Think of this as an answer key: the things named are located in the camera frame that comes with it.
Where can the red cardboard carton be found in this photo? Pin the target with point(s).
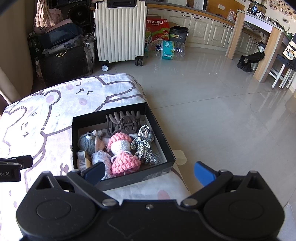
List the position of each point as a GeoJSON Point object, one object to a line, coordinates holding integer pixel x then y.
{"type": "Point", "coordinates": [159, 27]}

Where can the small plastic bottle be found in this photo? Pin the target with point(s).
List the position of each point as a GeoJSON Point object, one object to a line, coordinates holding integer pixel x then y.
{"type": "Point", "coordinates": [38, 68]}

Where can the white chair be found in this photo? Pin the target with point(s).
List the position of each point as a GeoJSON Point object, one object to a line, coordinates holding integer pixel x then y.
{"type": "Point", "coordinates": [283, 71]}

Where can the pink round cushion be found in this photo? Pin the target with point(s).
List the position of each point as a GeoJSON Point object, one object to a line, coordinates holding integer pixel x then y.
{"type": "Point", "coordinates": [55, 19]}

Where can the brown hair claw clip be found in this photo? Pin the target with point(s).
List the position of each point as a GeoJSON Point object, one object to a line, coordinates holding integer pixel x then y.
{"type": "Point", "coordinates": [123, 122]}

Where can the white ribbed suitcase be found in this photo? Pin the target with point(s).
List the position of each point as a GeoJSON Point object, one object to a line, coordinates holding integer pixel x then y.
{"type": "Point", "coordinates": [120, 32]}

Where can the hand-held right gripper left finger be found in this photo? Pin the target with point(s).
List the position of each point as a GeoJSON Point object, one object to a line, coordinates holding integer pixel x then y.
{"type": "Point", "coordinates": [93, 172]}

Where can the dark travel bag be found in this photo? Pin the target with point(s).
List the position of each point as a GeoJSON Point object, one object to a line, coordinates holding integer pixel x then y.
{"type": "Point", "coordinates": [60, 32]}

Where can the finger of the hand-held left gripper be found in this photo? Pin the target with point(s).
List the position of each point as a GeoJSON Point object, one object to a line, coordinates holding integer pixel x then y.
{"type": "Point", "coordinates": [23, 161]}

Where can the cartoon print tote bag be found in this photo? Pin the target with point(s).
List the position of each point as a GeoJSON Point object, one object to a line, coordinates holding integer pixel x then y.
{"type": "Point", "coordinates": [291, 48]}

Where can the wooden table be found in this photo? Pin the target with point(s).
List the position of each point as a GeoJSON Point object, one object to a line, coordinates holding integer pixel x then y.
{"type": "Point", "coordinates": [263, 41]}

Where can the black cardboard box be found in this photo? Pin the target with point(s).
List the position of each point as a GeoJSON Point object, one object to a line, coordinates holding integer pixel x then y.
{"type": "Point", "coordinates": [157, 139]}

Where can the yellow tissue pack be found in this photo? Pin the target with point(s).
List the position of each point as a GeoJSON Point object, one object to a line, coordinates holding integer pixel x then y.
{"type": "Point", "coordinates": [83, 160]}

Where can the cream kitchen cabinets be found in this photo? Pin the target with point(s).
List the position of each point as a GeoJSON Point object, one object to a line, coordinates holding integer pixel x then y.
{"type": "Point", "coordinates": [208, 30]}

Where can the white countertop appliance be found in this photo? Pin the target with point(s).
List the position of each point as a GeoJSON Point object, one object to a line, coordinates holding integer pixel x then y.
{"type": "Point", "coordinates": [200, 4]}

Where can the pink crochet doll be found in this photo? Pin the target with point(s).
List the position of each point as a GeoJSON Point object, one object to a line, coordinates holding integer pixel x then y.
{"type": "Point", "coordinates": [122, 153]}

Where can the white lace scrunchie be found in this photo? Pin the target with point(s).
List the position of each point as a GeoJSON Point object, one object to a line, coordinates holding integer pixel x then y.
{"type": "Point", "coordinates": [101, 158]}

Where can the beige mop head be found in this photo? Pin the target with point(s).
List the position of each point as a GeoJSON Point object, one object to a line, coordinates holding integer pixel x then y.
{"type": "Point", "coordinates": [45, 14]}

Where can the grey crochet mouse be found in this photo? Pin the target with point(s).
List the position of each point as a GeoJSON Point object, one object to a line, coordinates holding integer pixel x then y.
{"type": "Point", "coordinates": [89, 141]}

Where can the printed cartoon blanket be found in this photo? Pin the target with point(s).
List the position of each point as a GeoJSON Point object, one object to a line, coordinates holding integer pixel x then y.
{"type": "Point", "coordinates": [46, 111]}

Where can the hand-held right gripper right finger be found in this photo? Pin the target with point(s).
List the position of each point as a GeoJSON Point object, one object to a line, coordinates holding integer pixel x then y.
{"type": "Point", "coordinates": [204, 172]}

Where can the cream curtain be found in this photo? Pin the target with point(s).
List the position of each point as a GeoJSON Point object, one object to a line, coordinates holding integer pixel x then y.
{"type": "Point", "coordinates": [9, 58]}

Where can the black step stool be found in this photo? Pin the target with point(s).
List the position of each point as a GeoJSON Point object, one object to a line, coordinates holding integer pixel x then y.
{"type": "Point", "coordinates": [251, 61]}

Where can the small fish tank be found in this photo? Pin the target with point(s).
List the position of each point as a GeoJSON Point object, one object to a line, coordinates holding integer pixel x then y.
{"type": "Point", "coordinates": [256, 7]}

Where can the black trash bin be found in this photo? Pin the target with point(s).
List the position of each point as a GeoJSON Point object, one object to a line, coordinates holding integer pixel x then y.
{"type": "Point", "coordinates": [178, 34]}

